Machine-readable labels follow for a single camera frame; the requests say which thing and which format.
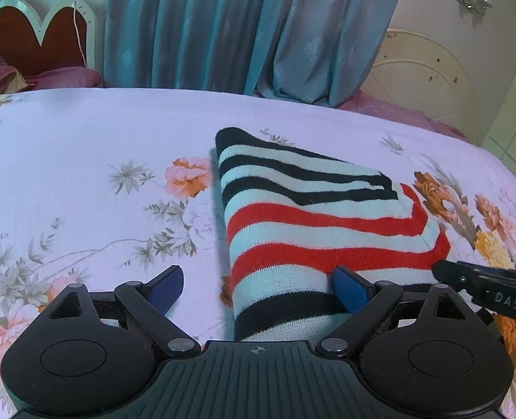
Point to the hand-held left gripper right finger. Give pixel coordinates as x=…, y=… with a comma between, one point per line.
x=349, y=289

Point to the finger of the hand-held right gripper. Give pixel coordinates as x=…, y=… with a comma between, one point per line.
x=452, y=276

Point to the cream round headboard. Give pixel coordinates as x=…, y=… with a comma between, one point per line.
x=428, y=74

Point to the red headboard with white trim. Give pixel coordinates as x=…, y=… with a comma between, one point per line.
x=35, y=39

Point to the pink blanket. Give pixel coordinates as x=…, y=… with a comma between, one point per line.
x=397, y=113

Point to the floral white bed sheet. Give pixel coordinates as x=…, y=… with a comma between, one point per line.
x=88, y=148

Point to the magenta pillow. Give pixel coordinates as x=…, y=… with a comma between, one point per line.
x=66, y=78

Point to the teal curtain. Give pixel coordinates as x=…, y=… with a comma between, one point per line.
x=240, y=26

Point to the striped knit sweater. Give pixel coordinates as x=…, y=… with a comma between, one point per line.
x=319, y=227

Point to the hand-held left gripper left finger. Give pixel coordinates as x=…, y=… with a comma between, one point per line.
x=168, y=288

